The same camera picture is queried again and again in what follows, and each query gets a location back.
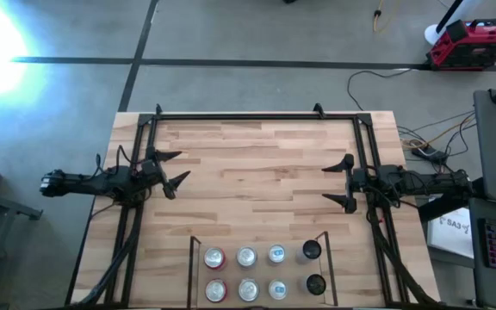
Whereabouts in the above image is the white round stand base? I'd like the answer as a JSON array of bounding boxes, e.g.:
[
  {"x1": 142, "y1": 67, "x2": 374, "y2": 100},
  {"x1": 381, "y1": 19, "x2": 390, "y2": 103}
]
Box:
[{"x1": 424, "y1": 0, "x2": 486, "y2": 47}]

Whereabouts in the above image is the blue and white beverage can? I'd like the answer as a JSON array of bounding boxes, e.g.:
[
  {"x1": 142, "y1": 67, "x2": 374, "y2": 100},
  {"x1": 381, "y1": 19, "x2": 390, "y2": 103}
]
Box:
[
  {"x1": 267, "y1": 244, "x2": 287, "y2": 264},
  {"x1": 268, "y1": 279, "x2": 288, "y2": 301}
]

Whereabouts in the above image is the white paper sheet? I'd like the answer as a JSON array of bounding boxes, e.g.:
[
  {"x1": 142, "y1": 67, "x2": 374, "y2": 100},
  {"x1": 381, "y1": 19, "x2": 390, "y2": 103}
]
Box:
[{"x1": 425, "y1": 207, "x2": 475, "y2": 260}]

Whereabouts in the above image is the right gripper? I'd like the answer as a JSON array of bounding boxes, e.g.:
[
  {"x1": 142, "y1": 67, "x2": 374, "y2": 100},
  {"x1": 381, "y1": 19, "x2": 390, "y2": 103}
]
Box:
[{"x1": 321, "y1": 153, "x2": 372, "y2": 214}]

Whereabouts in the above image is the white can with black lid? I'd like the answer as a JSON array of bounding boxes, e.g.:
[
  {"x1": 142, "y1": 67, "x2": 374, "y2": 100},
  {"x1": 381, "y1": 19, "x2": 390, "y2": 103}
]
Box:
[{"x1": 294, "y1": 239, "x2": 323, "y2": 265}]

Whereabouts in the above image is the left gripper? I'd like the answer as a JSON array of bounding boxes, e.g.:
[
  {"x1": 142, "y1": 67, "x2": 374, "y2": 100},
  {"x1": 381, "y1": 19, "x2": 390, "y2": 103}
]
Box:
[{"x1": 140, "y1": 146, "x2": 192, "y2": 201}]

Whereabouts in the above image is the red beverage can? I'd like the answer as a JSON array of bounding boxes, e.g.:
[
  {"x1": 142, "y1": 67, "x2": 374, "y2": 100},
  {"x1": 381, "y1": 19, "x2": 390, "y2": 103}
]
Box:
[
  {"x1": 204, "y1": 278, "x2": 228, "y2": 304},
  {"x1": 203, "y1": 246, "x2": 227, "y2": 271}
]

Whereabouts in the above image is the black power strip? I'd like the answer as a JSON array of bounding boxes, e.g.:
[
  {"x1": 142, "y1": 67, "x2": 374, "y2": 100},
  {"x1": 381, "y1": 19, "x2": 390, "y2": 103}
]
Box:
[{"x1": 411, "y1": 146, "x2": 450, "y2": 164}]

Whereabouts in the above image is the black metal table frame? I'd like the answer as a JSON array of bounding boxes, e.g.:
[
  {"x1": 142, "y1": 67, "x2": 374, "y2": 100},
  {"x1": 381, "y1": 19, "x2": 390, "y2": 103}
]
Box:
[{"x1": 103, "y1": 102, "x2": 408, "y2": 307}]

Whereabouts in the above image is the black cable bundle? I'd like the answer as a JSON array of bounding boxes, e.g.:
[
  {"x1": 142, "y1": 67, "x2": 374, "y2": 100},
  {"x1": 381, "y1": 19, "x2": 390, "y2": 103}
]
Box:
[
  {"x1": 366, "y1": 205, "x2": 437, "y2": 307},
  {"x1": 77, "y1": 205, "x2": 144, "y2": 307}
]

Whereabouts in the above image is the yellow cable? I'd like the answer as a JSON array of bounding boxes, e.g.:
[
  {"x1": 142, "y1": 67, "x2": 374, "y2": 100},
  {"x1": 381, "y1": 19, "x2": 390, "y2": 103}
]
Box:
[{"x1": 372, "y1": 0, "x2": 400, "y2": 34}]

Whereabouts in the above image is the black floor cable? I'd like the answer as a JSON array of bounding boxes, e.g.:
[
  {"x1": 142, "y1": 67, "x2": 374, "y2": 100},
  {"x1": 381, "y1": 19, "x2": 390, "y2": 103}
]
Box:
[{"x1": 345, "y1": 68, "x2": 413, "y2": 111}]

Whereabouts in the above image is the dark grey desk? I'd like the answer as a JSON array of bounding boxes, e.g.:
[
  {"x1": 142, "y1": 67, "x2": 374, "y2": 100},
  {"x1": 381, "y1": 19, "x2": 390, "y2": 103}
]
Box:
[{"x1": 467, "y1": 196, "x2": 496, "y2": 310}]

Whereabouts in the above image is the black metal shelf leg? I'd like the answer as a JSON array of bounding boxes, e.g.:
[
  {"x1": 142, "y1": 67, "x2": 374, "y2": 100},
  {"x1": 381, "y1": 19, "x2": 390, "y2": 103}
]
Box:
[
  {"x1": 315, "y1": 231, "x2": 339, "y2": 307},
  {"x1": 187, "y1": 235, "x2": 202, "y2": 308}
]

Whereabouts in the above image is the white teal-print beverage can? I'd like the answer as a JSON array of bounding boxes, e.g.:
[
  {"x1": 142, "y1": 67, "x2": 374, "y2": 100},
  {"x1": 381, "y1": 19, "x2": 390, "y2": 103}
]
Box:
[
  {"x1": 237, "y1": 277, "x2": 261, "y2": 302},
  {"x1": 235, "y1": 245, "x2": 258, "y2": 269}
]

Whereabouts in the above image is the red and black tool box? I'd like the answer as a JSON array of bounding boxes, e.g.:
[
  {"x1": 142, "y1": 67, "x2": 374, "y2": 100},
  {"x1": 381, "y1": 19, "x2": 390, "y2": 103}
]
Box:
[{"x1": 426, "y1": 17, "x2": 496, "y2": 72}]

